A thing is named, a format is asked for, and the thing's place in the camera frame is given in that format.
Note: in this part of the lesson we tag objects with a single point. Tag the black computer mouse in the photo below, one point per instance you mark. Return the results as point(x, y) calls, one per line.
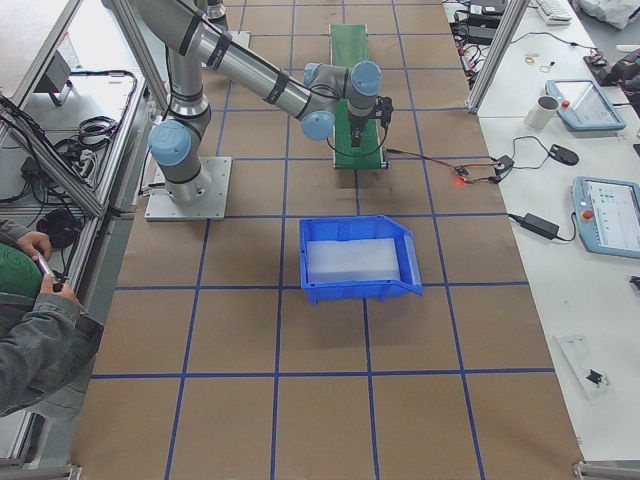
point(563, 155)

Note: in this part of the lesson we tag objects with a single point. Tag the black table power adapter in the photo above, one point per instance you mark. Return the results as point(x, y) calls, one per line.
point(539, 226)

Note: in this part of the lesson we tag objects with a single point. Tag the green conveyor belt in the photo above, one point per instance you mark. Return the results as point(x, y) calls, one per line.
point(349, 49)

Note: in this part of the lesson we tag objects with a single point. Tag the grey jacket forearm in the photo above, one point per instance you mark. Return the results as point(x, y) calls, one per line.
point(46, 345)

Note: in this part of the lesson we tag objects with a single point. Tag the teach pendant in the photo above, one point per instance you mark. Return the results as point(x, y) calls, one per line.
point(607, 213)
point(584, 106)

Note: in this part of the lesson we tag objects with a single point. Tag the person left hand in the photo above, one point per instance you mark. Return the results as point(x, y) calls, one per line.
point(36, 245)

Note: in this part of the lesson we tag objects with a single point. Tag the black inline switch box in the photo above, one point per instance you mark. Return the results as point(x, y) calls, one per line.
point(502, 165)

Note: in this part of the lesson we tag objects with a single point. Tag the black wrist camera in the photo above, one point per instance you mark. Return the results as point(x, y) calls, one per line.
point(385, 111)

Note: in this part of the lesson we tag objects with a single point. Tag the clear plastic bag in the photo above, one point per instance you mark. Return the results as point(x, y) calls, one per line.
point(591, 379)

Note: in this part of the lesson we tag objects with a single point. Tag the blue plastic bin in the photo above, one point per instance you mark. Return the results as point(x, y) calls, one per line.
point(357, 257)

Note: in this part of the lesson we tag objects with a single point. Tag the smartphone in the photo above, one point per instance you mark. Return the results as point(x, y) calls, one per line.
point(44, 267)

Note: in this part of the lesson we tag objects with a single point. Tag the aluminium frame rail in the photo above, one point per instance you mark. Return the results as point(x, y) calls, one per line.
point(500, 44)

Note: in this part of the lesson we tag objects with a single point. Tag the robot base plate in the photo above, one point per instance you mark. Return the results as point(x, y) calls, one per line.
point(203, 198)

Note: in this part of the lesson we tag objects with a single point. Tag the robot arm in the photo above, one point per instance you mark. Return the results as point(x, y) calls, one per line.
point(192, 43)

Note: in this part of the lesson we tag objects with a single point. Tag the white mug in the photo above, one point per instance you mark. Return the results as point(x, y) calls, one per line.
point(542, 112)

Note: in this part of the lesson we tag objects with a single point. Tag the small circuit board red LED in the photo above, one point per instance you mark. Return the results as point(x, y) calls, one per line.
point(461, 172)

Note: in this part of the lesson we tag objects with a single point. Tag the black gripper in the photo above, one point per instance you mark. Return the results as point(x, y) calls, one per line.
point(356, 123)

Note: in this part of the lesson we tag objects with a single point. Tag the lower teach pendant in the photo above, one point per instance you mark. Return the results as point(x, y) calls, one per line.
point(607, 213)

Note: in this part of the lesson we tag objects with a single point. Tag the person right hand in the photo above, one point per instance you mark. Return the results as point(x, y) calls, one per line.
point(48, 286)

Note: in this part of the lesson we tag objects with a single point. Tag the upper teach pendant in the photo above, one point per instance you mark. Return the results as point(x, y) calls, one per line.
point(584, 106)

